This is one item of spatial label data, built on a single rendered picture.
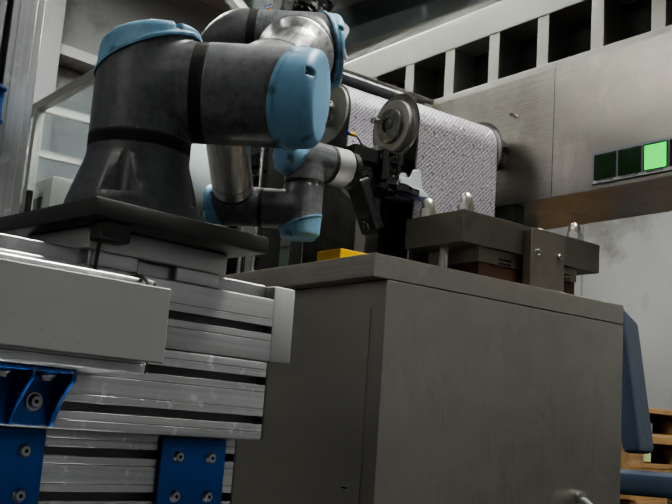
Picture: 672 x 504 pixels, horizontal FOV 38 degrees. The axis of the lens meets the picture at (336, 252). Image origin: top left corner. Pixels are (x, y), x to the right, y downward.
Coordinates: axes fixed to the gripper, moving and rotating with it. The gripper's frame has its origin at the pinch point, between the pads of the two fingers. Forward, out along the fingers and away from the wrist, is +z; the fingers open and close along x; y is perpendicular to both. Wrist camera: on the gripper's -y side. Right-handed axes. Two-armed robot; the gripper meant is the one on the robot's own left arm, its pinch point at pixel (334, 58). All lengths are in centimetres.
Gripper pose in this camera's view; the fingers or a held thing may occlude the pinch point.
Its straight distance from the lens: 207.3
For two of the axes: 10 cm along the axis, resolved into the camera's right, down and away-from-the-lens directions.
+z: 5.6, 7.5, 3.5
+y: 5.5, -6.5, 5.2
